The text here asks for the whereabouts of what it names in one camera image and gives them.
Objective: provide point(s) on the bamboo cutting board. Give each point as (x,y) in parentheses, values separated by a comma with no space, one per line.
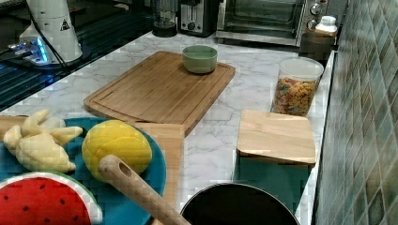
(160,90)

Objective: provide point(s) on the wooden spoon handle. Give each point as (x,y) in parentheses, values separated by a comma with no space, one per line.
(118,174)

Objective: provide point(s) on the teal canister with wooden lid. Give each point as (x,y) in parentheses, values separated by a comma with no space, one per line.
(275,152)

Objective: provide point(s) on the toy watermelon slice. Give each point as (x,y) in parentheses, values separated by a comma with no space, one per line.
(47,198)

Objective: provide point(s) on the silver toaster oven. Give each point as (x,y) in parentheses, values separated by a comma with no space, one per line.
(269,21)

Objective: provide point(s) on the orange bottle white cap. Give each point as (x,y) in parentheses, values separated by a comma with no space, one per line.
(327,26)

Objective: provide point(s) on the black utensil holder cup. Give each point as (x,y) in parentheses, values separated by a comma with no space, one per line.
(236,204)

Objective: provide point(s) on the black toaster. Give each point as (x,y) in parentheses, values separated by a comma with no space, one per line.
(198,18)

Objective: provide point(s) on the green ceramic bowl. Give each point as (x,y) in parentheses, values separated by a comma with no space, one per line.
(199,59)

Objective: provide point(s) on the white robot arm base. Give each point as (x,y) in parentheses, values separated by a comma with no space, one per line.
(50,39)

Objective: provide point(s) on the yellow toy lemon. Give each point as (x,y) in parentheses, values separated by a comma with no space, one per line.
(114,137)

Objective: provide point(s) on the clear cereal jar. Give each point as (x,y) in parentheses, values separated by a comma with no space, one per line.
(296,85)

